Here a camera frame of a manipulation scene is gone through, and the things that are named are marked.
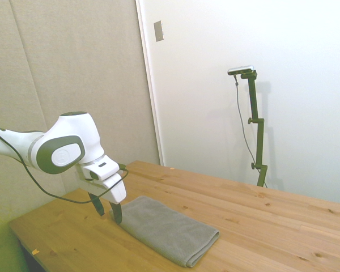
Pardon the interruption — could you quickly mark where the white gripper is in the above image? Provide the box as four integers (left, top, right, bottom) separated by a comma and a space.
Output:
75, 165, 128, 225

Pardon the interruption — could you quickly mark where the grey wall plate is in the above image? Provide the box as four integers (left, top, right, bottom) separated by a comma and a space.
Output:
153, 20, 165, 43

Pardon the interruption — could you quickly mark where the grey towel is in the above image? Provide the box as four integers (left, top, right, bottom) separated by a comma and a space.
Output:
109, 195, 220, 268

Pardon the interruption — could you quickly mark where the silver exterior camera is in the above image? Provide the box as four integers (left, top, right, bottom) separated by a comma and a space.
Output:
227, 65, 256, 77

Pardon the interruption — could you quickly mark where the white door frame trim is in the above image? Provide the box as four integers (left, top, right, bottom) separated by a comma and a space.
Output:
135, 0, 165, 167

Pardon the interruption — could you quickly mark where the black camera stand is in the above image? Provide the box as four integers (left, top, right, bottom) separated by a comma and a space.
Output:
240, 70, 269, 188

